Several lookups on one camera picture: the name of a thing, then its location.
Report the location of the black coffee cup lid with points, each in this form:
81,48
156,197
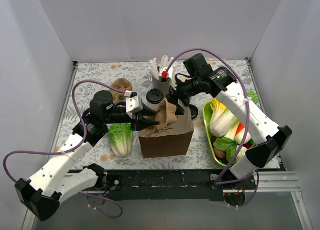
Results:
154,96

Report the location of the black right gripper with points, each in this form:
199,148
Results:
173,98

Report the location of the green vegetable tray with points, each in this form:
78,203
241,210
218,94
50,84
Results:
207,113

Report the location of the white wrapped straw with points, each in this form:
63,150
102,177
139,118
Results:
163,62
154,69
170,62

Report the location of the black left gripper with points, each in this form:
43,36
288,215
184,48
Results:
134,119

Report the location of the black spare cup lid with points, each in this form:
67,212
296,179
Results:
193,111

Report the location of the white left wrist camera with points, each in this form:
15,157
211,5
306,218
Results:
133,104

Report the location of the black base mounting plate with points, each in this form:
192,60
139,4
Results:
168,184

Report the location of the green leafy vegetable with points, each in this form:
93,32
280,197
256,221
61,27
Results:
227,145

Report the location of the green white napa cabbage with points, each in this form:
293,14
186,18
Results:
219,131

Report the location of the orange carrot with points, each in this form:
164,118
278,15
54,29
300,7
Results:
240,127

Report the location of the white radish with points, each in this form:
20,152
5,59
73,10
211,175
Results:
240,135

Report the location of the brown pulp cup carrier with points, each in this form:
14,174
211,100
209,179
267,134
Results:
120,84
165,116

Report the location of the yellow napa cabbage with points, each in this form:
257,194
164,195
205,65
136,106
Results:
220,114

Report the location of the small white green cabbage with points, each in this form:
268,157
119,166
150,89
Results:
241,153

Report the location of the floral table mat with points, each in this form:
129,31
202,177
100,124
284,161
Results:
198,156

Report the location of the brown paper bag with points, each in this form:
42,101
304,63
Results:
173,141

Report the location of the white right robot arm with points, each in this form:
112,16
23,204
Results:
268,136

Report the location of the white paper coffee cup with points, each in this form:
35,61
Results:
153,106

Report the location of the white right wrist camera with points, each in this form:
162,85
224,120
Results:
169,76

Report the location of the grey straw holder cup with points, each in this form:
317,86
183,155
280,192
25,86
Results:
163,86

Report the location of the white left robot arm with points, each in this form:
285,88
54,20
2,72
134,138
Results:
44,191

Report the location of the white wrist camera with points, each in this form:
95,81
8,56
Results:
169,76
133,104

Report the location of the purple red onion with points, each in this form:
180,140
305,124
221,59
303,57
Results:
219,154

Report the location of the aluminium frame rail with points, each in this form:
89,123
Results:
285,181

